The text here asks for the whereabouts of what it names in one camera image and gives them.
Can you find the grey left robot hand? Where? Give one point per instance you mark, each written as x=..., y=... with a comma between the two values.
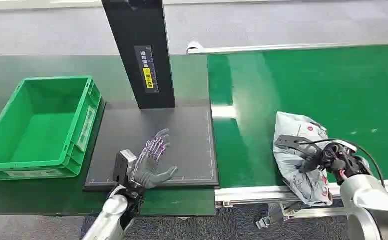
x=150, y=167

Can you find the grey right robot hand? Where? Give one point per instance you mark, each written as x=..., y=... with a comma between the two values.
x=304, y=154

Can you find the grey plastic parcel bag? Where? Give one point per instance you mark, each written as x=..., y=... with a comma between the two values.
x=296, y=172

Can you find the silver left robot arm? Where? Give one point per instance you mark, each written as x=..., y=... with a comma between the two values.
x=112, y=213

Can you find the green conveyor belt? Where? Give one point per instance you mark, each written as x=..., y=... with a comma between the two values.
x=312, y=99

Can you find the white crate side label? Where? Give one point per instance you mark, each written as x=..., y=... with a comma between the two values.
x=86, y=128

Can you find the yellow and white column label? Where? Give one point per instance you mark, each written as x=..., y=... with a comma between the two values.
x=147, y=74

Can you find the green plastic crate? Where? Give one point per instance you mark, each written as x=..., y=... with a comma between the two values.
x=45, y=129

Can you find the white crate end label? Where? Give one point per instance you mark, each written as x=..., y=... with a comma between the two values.
x=35, y=173

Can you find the black scanner column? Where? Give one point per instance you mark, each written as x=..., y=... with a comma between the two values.
x=137, y=30

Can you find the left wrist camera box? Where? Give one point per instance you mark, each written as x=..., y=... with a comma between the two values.
x=123, y=165

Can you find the black scanner base plate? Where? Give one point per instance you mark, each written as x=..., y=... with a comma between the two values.
x=184, y=145

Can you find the aluminium conveyor frame rail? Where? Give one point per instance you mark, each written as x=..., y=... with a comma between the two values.
x=256, y=193
x=279, y=48

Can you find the metal conveyor support bracket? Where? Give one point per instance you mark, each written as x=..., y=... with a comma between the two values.
x=279, y=213

